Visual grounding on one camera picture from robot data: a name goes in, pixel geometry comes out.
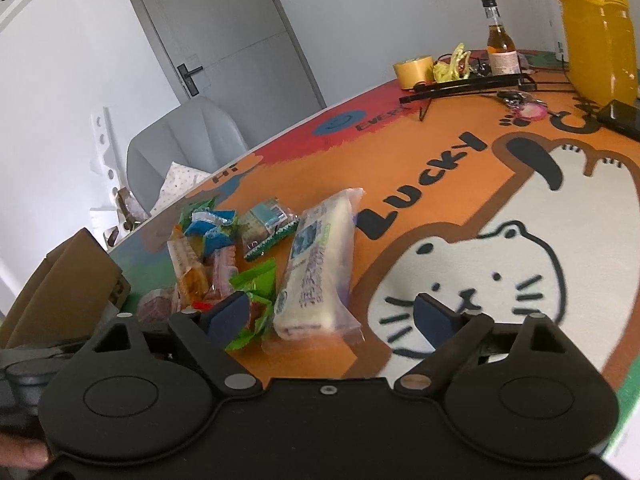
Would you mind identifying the black phone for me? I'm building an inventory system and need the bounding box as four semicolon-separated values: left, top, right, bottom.
596;100;640;142

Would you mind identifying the black folding stand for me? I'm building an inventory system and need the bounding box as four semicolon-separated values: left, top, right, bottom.
399;73;537;122

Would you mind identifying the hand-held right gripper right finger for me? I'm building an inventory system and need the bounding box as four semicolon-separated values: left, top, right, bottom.
395;293;573;396

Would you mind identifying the dark red snack packet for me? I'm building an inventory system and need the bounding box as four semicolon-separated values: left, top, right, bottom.
136;287;181;325

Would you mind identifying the small brown object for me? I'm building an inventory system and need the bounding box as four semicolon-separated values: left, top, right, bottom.
110;187;151;241

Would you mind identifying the blue snack packet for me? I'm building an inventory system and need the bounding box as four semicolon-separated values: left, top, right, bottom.
205;232;237;256
185;208;238;238

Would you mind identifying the grey chair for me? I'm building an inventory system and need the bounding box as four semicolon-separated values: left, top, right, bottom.
125;96;250;216

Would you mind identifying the yellow crumpled wrapper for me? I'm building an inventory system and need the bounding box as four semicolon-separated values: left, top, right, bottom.
432;42;472;83

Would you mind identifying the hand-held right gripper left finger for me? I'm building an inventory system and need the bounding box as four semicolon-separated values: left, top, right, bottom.
92;292;263;401

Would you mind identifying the green wrapper snack packet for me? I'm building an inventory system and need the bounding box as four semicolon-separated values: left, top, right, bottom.
225;259;278;352

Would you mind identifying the brown cardboard box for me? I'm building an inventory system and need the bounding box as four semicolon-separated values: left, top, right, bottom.
0;227;132;350

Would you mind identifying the teal green cracker packet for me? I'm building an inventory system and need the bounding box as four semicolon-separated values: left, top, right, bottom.
236;197;301;262

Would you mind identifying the amber glass bottle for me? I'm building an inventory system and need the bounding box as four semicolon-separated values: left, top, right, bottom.
480;0;522;77

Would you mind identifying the black door handle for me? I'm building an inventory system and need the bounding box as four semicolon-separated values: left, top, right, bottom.
177;64;205;97

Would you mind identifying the orange snack packet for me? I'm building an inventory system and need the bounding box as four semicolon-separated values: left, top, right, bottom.
167;227;208;308

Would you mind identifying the orange printed table mat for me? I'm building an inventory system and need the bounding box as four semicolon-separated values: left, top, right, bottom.
107;49;640;461

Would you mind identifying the grey door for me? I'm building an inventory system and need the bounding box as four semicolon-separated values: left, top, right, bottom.
116;0;328;113

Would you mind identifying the white dotted pillow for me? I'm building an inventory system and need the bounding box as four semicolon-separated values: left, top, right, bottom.
149;161;213;217

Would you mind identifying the small green snack packet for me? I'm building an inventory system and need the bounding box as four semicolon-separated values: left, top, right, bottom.
179;197;217;228

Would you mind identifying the white shelf board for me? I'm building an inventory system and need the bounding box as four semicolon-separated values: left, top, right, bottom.
89;106;126;251

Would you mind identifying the key bunch with pink fob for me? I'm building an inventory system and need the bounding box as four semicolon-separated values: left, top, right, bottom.
496;89;548;123

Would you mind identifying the person's left hand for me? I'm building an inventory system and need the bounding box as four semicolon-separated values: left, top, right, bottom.
0;434;52;470

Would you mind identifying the yellow tape roll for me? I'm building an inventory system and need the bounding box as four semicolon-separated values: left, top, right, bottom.
392;55;436;86

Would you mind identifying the long white bread packet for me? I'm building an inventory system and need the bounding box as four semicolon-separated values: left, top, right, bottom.
271;187;366;356

